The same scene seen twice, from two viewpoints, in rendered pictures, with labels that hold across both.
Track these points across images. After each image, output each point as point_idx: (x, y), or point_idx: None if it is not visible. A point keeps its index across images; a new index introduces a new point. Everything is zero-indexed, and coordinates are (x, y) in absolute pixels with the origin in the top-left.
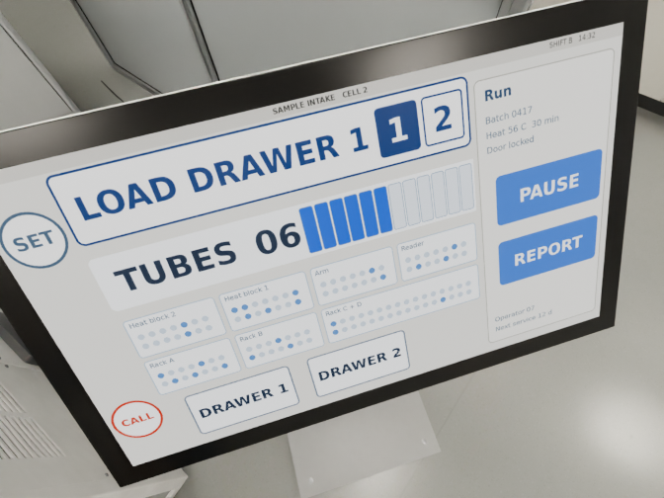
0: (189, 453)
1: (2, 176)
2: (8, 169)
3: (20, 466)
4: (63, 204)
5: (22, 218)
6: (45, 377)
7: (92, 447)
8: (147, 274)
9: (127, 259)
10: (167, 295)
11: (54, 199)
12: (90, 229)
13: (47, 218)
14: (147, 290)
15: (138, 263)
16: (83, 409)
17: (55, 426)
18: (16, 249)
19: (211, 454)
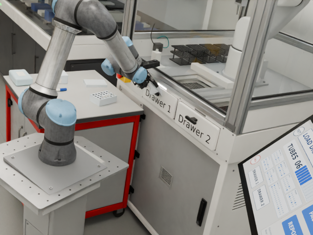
0: (243, 172)
1: (311, 123)
2: (312, 124)
3: (234, 188)
4: (306, 132)
5: (303, 128)
6: None
7: (230, 228)
8: (290, 148)
9: (294, 143)
10: (285, 152)
11: (307, 130)
12: (301, 136)
13: (303, 131)
14: (287, 149)
15: (293, 145)
16: (260, 150)
17: (243, 214)
18: (297, 129)
19: (241, 176)
